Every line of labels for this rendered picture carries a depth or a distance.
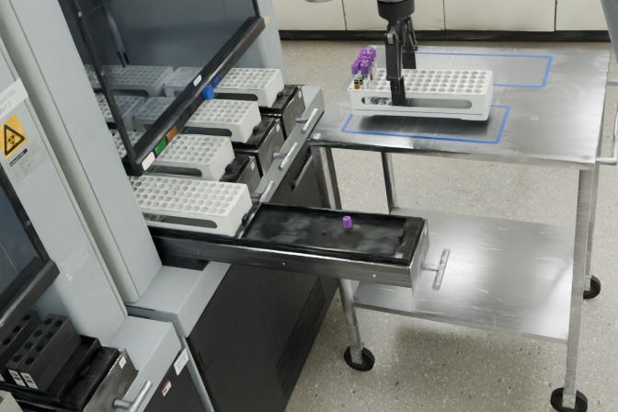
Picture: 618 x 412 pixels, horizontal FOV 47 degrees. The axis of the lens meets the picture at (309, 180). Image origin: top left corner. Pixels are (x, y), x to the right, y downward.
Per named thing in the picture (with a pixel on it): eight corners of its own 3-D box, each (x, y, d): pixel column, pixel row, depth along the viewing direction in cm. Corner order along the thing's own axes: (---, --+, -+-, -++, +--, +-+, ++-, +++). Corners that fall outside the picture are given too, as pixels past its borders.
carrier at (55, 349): (73, 337, 123) (60, 314, 119) (83, 339, 122) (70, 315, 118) (31, 394, 114) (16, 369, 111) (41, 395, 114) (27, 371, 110)
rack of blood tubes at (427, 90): (350, 114, 160) (347, 90, 156) (362, 91, 167) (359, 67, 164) (486, 120, 149) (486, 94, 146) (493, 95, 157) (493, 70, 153)
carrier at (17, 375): (62, 336, 123) (50, 312, 120) (73, 337, 123) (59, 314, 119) (19, 391, 115) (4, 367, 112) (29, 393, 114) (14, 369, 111)
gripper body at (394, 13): (408, 4, 140) (412, 46, 145) (417, -15, 146) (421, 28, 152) (371, 5, 143) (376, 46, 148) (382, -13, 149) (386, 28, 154)
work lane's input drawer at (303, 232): (99, 254, 154) (85, 222, 148) (132, 212, 164) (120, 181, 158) (438, 301, 127) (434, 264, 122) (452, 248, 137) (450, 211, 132)
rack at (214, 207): (108, 225, 150) (97, 202, 146) (131, 196, 157) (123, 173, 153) (234, 241, 139) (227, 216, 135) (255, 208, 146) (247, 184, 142)
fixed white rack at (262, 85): (167, 107, 187) (160, 85, 183) (185, 86, 194) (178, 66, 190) (271, 111, 176) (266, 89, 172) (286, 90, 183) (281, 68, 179)
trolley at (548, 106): (344, 371, 209) (294, 138, 161) (390, 262, 242) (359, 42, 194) (589, 423, 183) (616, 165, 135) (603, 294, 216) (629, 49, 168)
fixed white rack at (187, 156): (104, 177, 165) (95, 155, 161) (126, 152, 172) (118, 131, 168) (218, 188, 154) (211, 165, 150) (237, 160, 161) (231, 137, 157)
